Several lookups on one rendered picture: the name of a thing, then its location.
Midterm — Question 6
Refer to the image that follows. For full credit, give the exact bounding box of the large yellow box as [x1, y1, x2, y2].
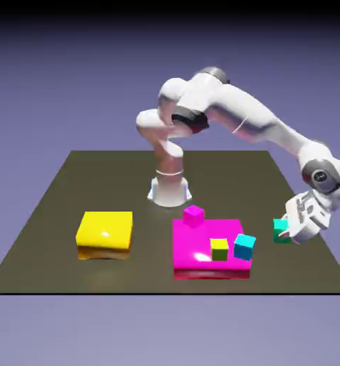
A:
[75, 211, 134, 261]

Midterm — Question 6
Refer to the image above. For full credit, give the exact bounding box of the small magenta cube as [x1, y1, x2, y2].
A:
[183, 204, 205, 229]

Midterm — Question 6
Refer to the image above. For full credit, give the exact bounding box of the small cyan cube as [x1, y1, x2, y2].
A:
[233, 233, 257, 262]

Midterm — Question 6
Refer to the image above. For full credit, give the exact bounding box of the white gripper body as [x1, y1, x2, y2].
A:
[285, 196, 331, 245]

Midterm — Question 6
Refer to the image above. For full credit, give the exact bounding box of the small green cube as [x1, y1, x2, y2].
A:
[273, 218, 293, 244]

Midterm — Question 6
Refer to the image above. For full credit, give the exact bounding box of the large magenta box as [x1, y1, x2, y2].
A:
[172, 218, 253, 281]

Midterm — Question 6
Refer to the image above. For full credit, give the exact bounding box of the small yellow cube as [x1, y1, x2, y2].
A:
[210, 237, 230, 262]

